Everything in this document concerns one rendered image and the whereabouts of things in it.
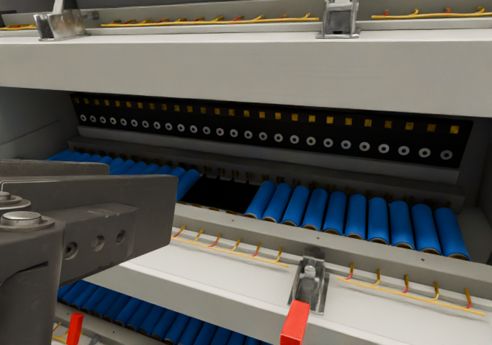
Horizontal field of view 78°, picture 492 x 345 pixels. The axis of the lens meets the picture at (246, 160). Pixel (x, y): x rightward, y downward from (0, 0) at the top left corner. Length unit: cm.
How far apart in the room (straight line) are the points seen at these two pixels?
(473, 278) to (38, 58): 42
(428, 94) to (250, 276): 20
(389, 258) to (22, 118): 51
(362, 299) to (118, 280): 23
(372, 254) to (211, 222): 15
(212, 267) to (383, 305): 14
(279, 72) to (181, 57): 8
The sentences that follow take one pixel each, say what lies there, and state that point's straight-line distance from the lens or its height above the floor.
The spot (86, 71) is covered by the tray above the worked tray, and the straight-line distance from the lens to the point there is 33.
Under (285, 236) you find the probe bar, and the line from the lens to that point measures 28.
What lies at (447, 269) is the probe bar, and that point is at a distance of 29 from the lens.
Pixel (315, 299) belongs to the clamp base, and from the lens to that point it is 27.
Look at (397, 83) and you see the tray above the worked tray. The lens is 22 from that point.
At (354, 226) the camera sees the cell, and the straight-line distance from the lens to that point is 31.
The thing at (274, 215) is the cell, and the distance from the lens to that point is 31.
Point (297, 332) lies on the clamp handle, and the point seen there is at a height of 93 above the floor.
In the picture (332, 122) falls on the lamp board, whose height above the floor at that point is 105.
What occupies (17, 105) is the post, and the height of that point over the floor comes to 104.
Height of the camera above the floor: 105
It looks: 9 degrees down
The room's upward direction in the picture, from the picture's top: 4 degrees clockwise
